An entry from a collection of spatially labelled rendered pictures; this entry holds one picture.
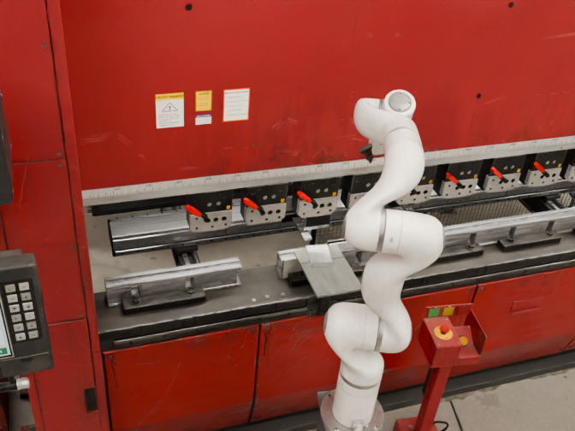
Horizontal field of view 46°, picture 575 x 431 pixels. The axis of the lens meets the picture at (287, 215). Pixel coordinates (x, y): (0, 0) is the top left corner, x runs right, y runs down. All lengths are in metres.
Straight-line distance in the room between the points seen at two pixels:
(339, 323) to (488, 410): 1.91
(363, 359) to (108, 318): 1.03
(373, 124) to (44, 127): 0.85
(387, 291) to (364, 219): 0.23
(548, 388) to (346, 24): 2.33
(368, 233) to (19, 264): 0.80
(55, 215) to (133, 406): 1.05
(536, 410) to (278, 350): 1.47
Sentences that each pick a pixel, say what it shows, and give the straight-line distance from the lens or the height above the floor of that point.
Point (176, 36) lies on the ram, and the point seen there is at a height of 1.90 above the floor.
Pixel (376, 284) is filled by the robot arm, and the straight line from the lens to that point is 1.63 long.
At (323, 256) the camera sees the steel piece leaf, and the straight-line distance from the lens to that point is 2.63.
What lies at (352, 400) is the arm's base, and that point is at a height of 1.13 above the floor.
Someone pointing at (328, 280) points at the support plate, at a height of 1.00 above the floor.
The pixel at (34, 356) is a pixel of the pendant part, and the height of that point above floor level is 1.30.
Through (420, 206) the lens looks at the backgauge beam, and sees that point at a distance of 3.14.
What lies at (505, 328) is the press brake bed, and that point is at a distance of 3.38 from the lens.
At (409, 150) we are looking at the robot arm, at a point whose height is 1.92.
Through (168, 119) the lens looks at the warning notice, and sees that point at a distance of 2.16.
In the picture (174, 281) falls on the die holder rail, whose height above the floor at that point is 0.95.
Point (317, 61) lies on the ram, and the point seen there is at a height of 1.79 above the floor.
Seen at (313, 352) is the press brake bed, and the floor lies 0.54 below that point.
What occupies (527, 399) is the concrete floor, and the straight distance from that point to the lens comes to 3.74.
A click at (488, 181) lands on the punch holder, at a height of 1.23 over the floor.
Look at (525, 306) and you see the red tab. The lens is 3.33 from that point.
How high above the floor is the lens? 2.66
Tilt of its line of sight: 36 degrees down
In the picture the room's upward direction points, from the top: 6 degrees clockwise
